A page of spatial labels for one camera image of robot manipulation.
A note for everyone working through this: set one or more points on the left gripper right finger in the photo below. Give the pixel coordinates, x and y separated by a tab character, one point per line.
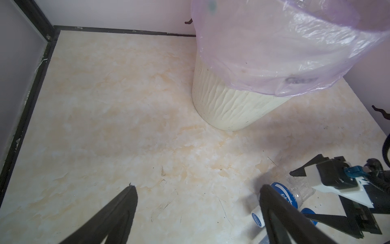
285	224

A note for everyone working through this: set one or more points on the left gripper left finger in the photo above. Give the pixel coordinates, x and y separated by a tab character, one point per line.
112	224

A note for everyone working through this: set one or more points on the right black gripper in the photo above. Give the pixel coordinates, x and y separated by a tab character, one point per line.
359	218

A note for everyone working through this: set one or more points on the blue cap clear bottle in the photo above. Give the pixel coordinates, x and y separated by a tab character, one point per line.
305	211

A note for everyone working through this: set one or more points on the blue label bottle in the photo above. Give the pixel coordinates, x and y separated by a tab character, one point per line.
295	190

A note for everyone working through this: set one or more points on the white ribbed trash bin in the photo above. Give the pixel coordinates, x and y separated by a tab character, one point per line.
226	108

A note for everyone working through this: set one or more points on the pink plastic bin liner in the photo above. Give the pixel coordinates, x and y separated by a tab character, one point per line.
287	48

